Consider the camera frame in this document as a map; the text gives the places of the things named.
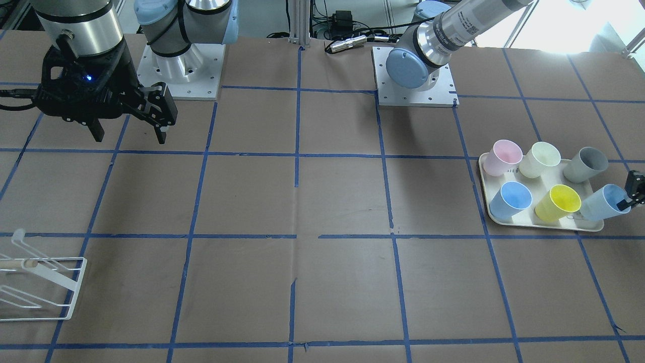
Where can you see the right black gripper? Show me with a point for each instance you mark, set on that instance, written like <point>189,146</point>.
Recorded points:
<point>122,67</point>

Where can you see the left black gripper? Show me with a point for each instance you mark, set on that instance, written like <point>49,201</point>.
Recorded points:
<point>634,187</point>

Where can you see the light blue plastic cup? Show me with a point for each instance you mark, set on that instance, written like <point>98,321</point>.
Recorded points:
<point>603,204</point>

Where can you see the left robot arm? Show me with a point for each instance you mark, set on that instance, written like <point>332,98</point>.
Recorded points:
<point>528,96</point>

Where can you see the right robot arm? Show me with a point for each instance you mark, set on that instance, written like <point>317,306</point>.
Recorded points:
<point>169,28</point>

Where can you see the grey plastic cup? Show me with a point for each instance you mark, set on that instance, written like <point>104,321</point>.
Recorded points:
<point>586,164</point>

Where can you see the yellow plastic cup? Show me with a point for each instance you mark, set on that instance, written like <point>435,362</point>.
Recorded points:
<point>559,201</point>

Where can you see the pale green plastic cup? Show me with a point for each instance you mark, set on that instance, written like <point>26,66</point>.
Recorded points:
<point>540,157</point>

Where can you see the pink plastic cup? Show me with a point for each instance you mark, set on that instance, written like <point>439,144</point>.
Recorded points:
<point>504,155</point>

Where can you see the cream plastic tray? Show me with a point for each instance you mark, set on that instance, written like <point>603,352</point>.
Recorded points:
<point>539,187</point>

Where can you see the silver metal connector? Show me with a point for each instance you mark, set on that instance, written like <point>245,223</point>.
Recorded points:
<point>337,46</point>

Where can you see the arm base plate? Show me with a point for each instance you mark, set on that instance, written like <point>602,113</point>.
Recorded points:
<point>194,75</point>
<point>438,91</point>

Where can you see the white wire cup rack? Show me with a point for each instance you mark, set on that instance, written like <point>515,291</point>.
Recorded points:
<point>38,287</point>

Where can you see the aluminium frame post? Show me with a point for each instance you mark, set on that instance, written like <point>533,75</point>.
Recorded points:
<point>299,21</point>

